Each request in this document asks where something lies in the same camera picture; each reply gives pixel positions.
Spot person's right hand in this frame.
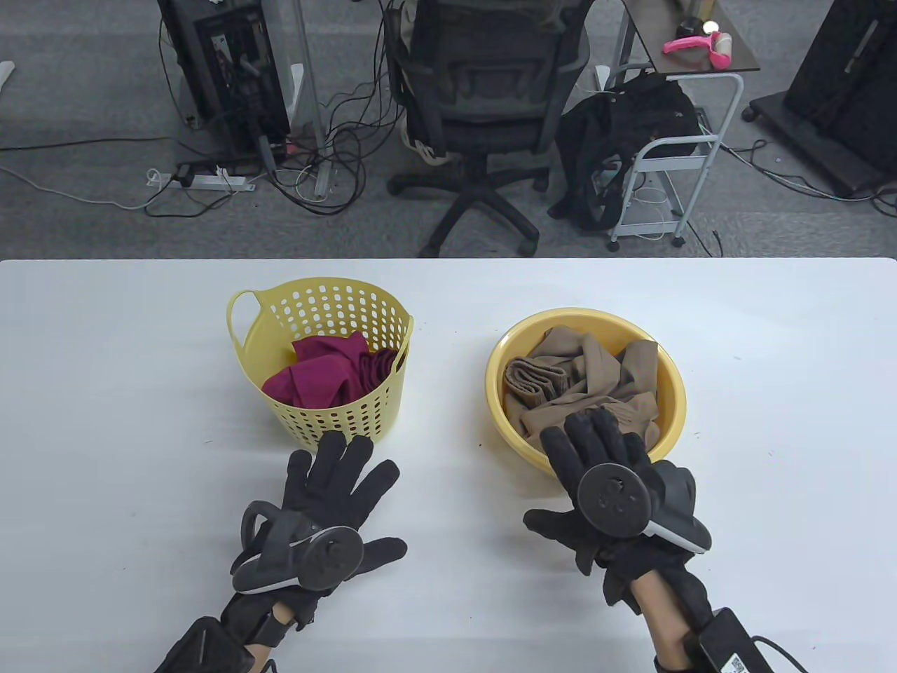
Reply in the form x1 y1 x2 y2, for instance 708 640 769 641
523 408 715 618

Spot person's left hand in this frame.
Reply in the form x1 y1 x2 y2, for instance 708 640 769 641
221 430 409 642

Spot tan shorts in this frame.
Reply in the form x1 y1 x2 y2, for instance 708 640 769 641
503 325 663 456

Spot maroon shorts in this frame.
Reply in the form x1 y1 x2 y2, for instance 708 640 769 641
261 332 402 407

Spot black forearm brace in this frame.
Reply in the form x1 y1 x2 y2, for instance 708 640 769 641
154 616 256 673

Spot person's left forearm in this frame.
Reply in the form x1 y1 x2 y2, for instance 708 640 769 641
242 603 295 673

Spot person's right forearm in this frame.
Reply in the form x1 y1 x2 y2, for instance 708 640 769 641
631 571 708 673

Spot grey handheld controller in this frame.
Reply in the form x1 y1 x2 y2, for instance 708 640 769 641
577 459 713 556
230 499 365 597

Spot yellow plastic basin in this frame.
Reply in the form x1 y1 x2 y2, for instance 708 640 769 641
485 307 687 472

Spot yellow perforated plastic basket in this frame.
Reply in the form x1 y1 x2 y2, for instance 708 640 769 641
226 278 414 451

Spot black wrist band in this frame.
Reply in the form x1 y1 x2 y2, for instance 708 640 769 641
242 610 289 649

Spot black braided controller tether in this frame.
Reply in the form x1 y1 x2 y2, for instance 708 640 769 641
673 568 715 618

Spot black battery box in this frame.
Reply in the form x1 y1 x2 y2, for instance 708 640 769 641
694 609 772 673

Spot black backpack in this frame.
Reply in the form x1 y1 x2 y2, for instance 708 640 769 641
548 70 703 232

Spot white power strip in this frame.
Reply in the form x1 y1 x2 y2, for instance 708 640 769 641
146 167 257 192

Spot beige bag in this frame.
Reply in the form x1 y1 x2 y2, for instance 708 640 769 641
401 135 451 168

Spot black office chair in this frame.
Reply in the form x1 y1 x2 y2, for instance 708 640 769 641
384 0 593 259

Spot grey metal desk leg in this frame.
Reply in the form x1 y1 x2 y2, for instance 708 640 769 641
291 0 332 199

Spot pink handheld tool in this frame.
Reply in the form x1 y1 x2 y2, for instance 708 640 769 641
663 33 733 69

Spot white cart with brown top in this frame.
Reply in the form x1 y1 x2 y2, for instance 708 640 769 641
604 0 762 252

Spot black computer tower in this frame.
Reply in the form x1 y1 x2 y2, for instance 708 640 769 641
156 0 292 165

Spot black wheeled cabinet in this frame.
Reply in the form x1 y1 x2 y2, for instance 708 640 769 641
743 0 897 200

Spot black battery box cable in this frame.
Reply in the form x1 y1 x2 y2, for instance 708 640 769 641
753 634 810 673

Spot black floor cables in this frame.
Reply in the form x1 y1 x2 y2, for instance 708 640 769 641
722 137 897 219

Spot black cable tangle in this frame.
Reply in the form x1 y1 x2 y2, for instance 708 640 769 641
144 0 407 219

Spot white floor cable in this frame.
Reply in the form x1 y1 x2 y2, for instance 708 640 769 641
0 165 151 211

